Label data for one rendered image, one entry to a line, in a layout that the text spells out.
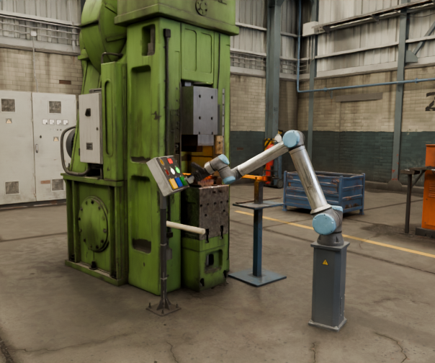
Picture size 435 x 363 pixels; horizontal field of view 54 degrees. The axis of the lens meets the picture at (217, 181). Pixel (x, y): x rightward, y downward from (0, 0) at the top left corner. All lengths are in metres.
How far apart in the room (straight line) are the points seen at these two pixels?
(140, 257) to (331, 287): 1.66
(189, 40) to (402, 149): 8.17
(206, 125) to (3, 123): 5.29
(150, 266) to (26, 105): 5.36
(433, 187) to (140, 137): 4.13
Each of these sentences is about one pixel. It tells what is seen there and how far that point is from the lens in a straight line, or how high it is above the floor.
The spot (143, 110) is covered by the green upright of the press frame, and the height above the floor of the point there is 1.57.
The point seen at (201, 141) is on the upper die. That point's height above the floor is 1.31.
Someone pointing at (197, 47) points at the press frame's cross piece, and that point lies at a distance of 3.91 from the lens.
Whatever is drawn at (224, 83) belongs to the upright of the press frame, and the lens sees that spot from 4.12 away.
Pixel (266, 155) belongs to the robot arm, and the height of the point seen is 1.21.
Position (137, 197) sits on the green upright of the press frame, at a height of 0.80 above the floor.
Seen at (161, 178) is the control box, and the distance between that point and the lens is 3.10.
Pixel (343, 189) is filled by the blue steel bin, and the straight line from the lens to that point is 7.20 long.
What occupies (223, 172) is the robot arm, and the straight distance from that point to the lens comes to 3.16.
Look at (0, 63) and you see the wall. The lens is 9.17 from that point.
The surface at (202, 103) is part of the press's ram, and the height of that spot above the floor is 1.63.
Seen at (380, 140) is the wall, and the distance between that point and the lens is 11.57.
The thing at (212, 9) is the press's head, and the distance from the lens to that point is 4.06.
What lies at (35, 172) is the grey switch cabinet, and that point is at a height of 0.64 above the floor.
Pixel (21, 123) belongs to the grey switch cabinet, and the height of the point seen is 1.53.
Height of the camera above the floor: 1.37
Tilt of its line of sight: 6 degrees down
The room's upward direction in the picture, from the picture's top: straight up
